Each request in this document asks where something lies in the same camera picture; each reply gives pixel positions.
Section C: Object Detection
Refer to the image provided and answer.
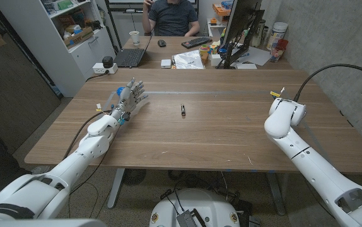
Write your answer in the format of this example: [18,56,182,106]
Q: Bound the white shelf unit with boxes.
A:
[0,0,117,98]

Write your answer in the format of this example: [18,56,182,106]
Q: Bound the black computer monitor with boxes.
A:
[223,0,264,48]

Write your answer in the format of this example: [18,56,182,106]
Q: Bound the black keyboard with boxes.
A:
[181,37,213,49]

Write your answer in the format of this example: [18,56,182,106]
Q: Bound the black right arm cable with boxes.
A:
[293,63,362,102]

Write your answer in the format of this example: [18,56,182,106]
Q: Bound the black laptop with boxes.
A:
[114,31,153,69]

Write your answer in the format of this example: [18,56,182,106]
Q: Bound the black power adapter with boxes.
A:
[102,55,114,69]

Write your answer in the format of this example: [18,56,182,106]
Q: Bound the person in dark t-shirt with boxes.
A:
[142,0,201,37]

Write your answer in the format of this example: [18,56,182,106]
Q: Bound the white power strip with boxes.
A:
[92,62,119,75]

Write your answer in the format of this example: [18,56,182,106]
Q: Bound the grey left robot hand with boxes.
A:
[110,78,149,122]

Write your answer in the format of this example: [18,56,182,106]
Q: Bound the white paper sheets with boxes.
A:
[231,45,272,67]

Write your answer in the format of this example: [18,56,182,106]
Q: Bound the cardboard box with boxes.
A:
[62,26,95,50]

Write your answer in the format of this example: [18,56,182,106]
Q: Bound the white printed canister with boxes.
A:
[266,21,289,51]

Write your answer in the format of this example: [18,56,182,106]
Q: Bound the orange storage box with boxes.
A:
[212,3,232,16]

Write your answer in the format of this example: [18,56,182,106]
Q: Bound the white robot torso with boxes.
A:
[149,188,242,227]

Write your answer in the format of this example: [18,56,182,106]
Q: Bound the red cup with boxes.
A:
[276,38,289,53]

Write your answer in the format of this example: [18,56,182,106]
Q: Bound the white table leg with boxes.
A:
[266,172,286,216]
[107,168,126,209]

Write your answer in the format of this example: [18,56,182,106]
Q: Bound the clear plastic bag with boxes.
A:
[172,49,206,70]

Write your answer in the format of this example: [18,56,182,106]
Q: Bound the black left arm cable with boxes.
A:
[62,110,114,160]

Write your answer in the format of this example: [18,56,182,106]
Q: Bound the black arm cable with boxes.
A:
[62,110,114,160]
[293,63,362,102]

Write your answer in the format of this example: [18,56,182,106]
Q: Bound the clear glass jar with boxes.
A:
[269,46,285,63]

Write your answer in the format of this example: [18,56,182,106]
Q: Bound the white paper cup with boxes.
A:
[129,30,141,47]

